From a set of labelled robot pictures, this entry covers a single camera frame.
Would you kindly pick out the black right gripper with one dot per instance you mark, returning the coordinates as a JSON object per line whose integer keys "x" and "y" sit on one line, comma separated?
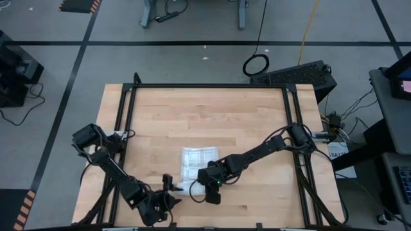
{"x": 212, "y": 174}

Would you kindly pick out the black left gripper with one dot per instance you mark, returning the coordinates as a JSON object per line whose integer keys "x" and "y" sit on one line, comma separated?
{"x": 155, "y": 208}

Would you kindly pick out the white plaid towel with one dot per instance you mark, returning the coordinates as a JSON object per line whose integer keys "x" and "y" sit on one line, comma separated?
{"x": 196, "y": 160}

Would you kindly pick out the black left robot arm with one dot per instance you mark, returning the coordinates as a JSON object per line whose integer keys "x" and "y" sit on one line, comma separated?
{"x": 109, "y": 163}

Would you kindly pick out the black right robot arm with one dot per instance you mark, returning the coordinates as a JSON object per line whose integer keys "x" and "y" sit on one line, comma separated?
{"x": 257, "y": 150}

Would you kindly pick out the black perforated computer tower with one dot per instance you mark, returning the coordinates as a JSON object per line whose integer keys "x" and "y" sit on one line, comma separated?
{"x": 295, "y": 75}

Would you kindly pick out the black power adapter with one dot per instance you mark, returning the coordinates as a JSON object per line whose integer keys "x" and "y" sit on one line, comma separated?
{"x": 334, "y": 121}

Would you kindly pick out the white printed paper sheet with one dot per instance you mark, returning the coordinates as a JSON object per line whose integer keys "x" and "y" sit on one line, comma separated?
{"x": 346, "y": 168}

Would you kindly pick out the grey desk leg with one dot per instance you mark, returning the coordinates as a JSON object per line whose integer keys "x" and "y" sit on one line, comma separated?
{"x": 147, "y": 13}
{"x": 241, "y": 14}

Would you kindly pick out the black power strip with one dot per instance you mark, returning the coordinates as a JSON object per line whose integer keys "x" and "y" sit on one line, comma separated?
{"x": 167, "y": 16}

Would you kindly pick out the black mat with orange stripes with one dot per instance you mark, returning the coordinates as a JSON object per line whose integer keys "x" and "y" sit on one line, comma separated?
{"x": 9, "y": 210}
{"x": 78, "y": 5}

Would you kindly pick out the black desk base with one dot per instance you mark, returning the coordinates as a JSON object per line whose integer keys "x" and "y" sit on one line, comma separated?
{"x": 375, "y": 144}

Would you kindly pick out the black caster wheel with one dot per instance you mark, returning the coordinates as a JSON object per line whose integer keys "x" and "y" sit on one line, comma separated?
{"x": 382, "y": 219}

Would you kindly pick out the low grey desk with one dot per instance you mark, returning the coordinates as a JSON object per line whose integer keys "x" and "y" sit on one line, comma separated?
{"x": 390, "y": 192}

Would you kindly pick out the black keyboard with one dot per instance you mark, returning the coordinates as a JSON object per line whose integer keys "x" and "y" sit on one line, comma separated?
{"x": 405, "y": 184}

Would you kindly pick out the black equipment cart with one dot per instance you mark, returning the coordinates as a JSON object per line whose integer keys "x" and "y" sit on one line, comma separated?
{"x": 19, "y": 69}

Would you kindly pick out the black monitor with lit screen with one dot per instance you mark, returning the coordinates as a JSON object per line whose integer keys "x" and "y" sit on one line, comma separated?
{"x": 403, "y": 81}

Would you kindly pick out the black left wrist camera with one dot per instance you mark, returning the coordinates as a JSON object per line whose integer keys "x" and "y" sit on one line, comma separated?
{"x": 167, "y": 180}

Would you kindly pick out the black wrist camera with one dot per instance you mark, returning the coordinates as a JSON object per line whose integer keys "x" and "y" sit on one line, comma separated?
{"x": 167, "y": 180}
{"x": 213, "y": 197}

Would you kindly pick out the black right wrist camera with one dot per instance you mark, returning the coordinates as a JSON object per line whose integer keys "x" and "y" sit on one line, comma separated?
{"x": 213, "y": 197}

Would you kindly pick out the black metal table frame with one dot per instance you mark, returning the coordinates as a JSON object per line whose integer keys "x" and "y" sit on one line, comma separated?
{"x": 208, "y": 85}

